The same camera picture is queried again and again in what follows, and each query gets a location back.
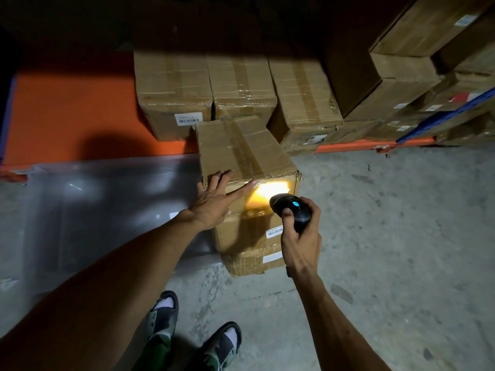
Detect orange rack shelf board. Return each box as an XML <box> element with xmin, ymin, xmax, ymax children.
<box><xmin>3</xmin><ymin>71</ymin><xmax>199</xmax><ymax>167</ymax></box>

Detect clear plastic sheet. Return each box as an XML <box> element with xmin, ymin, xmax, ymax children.
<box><xmin>21</xmin><ymin>154</ymin><xmax>220</xmax><ymax>284</ymax></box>

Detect person's right hand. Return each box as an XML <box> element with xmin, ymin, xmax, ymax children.
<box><xmin>280</xmin><ymin>197</ymin><xmax>323</xmax><ymax>279</ymax></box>

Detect person's left sandal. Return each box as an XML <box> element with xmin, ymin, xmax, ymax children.
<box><xmin>146</xmin><ymin>291</ymin><xmax>179</xmax><ymax>345</ymax></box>

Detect blue rack brace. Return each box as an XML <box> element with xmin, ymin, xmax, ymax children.
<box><xmin>396</xmin><ymin>87</ymin><xmax>495</xmax><ymax>144</ymax></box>

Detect orange rack beam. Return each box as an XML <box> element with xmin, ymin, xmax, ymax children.
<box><xmin>0</xmin><ymin>138</ymin><xmax>436</xmax><ymax>184</ymax></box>

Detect person's left hand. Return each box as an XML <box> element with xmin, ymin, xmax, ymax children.
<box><xmin>188</xmin><ymin>170</ymin><xmax>257</xmax><ymax>231</ymax></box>

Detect blue rack upright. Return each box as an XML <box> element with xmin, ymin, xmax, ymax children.
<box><xmin>0</xmin><ymin>75</ymin><xmax>17</xmax><ymax>163</ymax></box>

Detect pile of brown cartons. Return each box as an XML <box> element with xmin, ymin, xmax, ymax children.
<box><xmin>324</xmin><ymin>0</ymin><xmax>495</xmax><ymax>147</ymax></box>

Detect green trousers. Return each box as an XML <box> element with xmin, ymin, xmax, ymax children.
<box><xmin>131</xmin><ymin>334</ymin><xmax>222</xmax><ymax>371</ymax></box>

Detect person's left forearm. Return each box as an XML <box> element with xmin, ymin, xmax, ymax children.
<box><xmin>0</xmin><ymin>209</ymin><xmax>203</xmax><ymax>371</ymax></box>

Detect taped cardboard box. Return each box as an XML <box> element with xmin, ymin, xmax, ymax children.
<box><xmin>206</xmin><ymin>54</ymin><xmax>278</xmax><ymax>126</ymax></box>
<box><xmin>134</xmin><ymin>50</ymin><xmax>213</xmax><ymax>142</ymax></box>
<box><xmin>220</xmin><ymin>243</ymin><xmax>287</xmax><ymax>278</ymax></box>
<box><xmin>194</xmin><ymin>116</ymin><xmax>302</xmax><ymax>255</ymax></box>
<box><xmin>268</xmin><ymin>58</ymin><xmax>344</xmax><ymax>157</ymax></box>

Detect person's right forearm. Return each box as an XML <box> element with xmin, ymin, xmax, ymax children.
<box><xmin>287</xmin><ymin>266</ymin><xmax>392</xmax><ymax>371</ymax></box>

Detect black handheld barcode scanner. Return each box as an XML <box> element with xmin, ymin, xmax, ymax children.
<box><xmin>269</xmin><ymin>193</ymin><xmax>313</xmax><ymax>234</ymax></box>

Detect person's right sandal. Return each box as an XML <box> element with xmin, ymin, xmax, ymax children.
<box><xmin>200</xmin><ymin>322</ymin><xmax>243</xmax><ymax>371</ymax></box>

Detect person's sandal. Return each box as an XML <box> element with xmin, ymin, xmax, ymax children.
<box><xmin>146</xmin><ymin>291</ymin><xmax>179</xmax><ymax>345</ymax></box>
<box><xmin>200</xmin><ymin>322</ymin><xmax>243</xmax><ymax>371</ymax></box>

